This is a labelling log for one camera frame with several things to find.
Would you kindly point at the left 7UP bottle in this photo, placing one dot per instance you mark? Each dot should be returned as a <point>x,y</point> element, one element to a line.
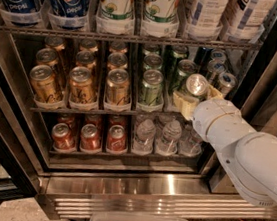
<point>116,14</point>

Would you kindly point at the left white label bottle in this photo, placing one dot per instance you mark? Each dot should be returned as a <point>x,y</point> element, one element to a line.
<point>204,18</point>

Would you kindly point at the second row right green can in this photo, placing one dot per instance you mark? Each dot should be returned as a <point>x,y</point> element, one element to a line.
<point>184,69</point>

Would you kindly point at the right 7UP bottle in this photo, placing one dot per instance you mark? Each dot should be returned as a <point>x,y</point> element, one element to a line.
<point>159,15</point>

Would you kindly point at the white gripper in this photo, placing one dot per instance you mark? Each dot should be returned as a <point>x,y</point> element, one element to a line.
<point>209,116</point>

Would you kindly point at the steel fridge base grille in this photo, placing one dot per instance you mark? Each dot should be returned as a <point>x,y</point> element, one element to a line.
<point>79,195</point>

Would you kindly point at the front left gold can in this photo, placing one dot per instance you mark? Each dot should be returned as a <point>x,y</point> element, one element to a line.
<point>45,85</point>

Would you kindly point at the right water bottle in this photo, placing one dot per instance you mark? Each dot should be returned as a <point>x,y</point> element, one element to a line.
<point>190,142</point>

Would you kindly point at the red can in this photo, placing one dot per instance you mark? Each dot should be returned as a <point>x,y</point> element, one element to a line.
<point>116,138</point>
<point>63,138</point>
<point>90,139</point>

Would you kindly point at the front middle gold can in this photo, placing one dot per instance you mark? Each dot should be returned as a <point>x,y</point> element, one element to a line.
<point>82,85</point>

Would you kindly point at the left water bottle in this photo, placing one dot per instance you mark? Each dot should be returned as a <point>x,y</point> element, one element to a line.
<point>144,138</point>

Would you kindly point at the front middle red can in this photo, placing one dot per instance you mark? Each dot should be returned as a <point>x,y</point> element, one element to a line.
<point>90,139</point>

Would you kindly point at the second row gold can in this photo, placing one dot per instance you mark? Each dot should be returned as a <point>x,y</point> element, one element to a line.
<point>117,61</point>
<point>88,60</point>
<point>50,57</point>

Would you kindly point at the front right gold can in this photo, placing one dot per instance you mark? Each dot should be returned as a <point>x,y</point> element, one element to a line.
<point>118,87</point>

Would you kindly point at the right white label bottle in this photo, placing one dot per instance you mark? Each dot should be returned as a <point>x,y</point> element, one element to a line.
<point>244,18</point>

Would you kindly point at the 7up bottle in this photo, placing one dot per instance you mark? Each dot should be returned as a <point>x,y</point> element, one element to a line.
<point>159,15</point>
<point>116,14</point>

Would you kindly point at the second row green can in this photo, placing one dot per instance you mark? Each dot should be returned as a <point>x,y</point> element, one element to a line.
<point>152,61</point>
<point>184,69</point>

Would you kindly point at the front right red can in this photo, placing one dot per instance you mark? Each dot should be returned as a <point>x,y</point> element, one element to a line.
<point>116,138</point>

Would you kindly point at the white label bottle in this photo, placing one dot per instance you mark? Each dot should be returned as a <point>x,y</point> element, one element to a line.
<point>204,18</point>
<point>244,18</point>

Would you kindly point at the second row right gold can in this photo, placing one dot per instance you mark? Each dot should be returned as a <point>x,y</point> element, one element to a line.
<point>117,61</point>

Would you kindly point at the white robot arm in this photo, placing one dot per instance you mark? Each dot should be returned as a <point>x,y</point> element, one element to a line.
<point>248,156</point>

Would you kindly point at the middle water bottle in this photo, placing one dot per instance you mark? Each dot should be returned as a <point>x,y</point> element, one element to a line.
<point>168,141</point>

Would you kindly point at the top wire shelf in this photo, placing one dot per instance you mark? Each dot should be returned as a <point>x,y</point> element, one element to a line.
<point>128,39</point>

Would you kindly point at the silver slim can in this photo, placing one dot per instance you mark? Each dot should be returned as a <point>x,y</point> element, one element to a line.
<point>226,83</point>
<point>214,68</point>

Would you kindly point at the front left red can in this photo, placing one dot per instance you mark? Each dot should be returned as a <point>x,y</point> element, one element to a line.
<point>63,138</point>

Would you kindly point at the water bottle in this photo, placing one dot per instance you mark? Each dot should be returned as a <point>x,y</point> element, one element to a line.
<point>168,141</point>
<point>190,142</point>
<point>144,138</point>

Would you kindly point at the second row left gold can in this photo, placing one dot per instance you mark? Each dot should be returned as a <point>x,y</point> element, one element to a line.
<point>50,57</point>

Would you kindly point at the front silver slim can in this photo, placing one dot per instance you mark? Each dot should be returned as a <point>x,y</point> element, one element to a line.
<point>226,83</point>

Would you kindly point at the second row middle gold can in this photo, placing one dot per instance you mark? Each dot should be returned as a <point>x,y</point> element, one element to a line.
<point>88,60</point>

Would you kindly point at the second row left green can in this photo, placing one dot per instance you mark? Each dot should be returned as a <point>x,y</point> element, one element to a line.
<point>152,61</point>

